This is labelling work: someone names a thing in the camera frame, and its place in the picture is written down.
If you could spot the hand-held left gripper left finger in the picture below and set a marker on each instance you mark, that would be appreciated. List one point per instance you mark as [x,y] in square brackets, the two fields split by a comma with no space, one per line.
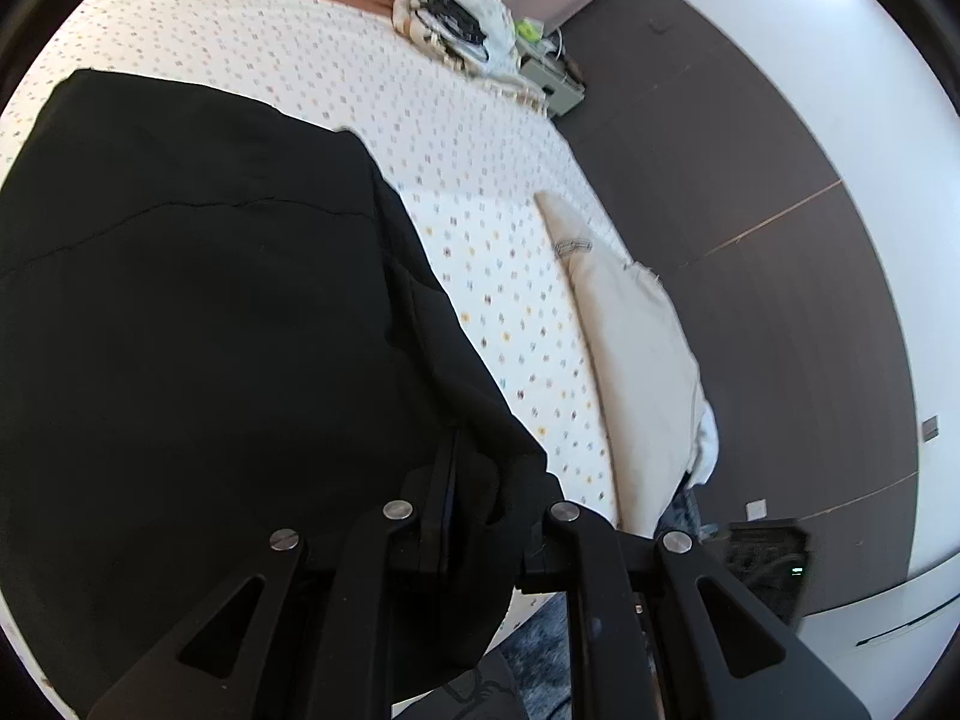
[420,540]

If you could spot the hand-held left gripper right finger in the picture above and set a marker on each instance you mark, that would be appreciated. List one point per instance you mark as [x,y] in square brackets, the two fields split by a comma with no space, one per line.
[555,540]

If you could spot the black garment with yellow trim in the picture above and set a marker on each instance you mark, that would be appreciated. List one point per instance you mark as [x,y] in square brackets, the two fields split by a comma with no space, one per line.
[210,330]

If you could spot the blue-grey rug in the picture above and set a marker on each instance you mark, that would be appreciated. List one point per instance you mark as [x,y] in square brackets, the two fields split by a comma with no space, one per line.
[540,652]

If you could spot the blue jeans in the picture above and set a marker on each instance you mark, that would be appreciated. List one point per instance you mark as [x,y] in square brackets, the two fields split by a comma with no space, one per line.
[681,514]

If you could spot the grey printed cloth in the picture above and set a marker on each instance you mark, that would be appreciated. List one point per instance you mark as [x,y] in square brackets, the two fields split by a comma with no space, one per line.
[465,694]

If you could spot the white cloth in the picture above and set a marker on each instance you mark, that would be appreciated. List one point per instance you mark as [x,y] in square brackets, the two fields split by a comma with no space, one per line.
[706,442]

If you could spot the folded beige garment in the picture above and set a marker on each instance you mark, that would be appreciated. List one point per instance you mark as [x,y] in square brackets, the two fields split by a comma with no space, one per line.
[637,360]

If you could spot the black floor appliance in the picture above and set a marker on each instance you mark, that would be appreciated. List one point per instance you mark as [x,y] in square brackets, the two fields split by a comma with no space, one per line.
[765,562]

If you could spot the white floral bed sheet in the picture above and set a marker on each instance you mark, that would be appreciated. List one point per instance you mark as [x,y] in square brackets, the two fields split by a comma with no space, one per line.
[480,202]

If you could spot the grey bedside box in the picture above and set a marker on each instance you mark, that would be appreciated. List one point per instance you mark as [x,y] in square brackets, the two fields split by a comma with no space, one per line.
[555,82]

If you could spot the small green object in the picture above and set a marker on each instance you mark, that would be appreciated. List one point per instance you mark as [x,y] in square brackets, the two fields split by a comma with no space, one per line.
[529,30]

